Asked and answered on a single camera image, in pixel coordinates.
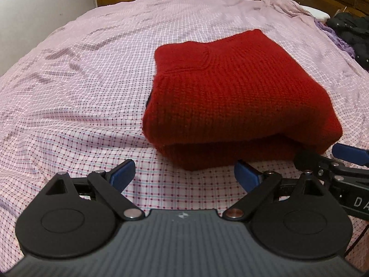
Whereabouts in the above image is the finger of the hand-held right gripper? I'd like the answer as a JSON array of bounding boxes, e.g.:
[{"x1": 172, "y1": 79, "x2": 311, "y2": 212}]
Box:
[
  {"x1": 331, "y1": 144, "x2": 369, "y2": 168},
  {"x1": 294, "y1": 149, "x2": 346, "y2": 179}
]

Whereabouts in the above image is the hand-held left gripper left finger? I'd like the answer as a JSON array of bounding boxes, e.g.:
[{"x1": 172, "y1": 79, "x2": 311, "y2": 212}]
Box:
[{"x1": 44, "y1": 159, "x2": 145, "y2": 220}]

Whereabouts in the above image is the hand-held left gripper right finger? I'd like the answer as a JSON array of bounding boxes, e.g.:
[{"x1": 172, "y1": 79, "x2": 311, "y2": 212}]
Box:
[{"x1": 223, "y1": 160, "x2": 327, "y2": 220}]

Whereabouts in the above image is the white pillow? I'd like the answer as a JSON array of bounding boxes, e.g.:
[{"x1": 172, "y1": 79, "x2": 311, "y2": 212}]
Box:
[{"x1": 301, "y1": 5, "x2": 331, "y2": 21}]

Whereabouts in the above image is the purple cloth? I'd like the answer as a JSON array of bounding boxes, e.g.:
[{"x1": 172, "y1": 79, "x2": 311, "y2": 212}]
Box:
[{"x1": 314, "y1": 19, "x2": 357, "y2": 60}]

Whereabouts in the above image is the red knitted sweater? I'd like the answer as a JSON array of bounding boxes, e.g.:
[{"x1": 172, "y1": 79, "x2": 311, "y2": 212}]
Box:
[{"x1": 142, "y1": 29, "x2": 343, "y2": 171}]

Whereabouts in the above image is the black sequined clothes pile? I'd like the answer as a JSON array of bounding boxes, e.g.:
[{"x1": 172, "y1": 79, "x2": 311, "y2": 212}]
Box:
[{"x1": 326, "y1": 12, "x2": 369, "y2": 71}]

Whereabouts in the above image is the pink checked bed sheet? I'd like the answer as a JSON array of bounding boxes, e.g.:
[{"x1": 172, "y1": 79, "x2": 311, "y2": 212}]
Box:
[{"x1": 0, "y1": 0, "x2": 369, "y2": 266}]

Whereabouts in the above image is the black cable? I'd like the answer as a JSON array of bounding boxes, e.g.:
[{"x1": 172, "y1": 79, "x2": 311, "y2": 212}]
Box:
[{"x1": 344, "y1": 223, "x2": 369, "y2": 266}]

